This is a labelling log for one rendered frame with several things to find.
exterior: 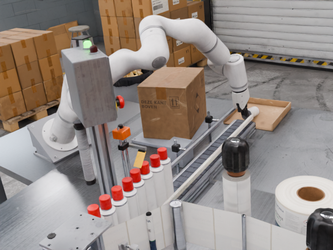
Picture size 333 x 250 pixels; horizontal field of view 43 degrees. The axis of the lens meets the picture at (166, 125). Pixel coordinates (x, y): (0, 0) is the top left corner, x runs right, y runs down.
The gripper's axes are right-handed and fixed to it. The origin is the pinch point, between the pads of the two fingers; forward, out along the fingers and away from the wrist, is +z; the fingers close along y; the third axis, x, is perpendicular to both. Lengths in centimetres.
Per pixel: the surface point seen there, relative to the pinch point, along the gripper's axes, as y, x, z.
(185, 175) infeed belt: 54, -2, -15
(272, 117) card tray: -13.2, 8.2, 15.0
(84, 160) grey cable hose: 85, -9, -56
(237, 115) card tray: -10.4, -10.3, 13.9
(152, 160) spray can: 69, 1, -41
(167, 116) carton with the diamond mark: 23.4, -27.2, -13.4
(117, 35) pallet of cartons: -205, -262, 103
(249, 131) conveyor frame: 9.7, 5.5, 2.9
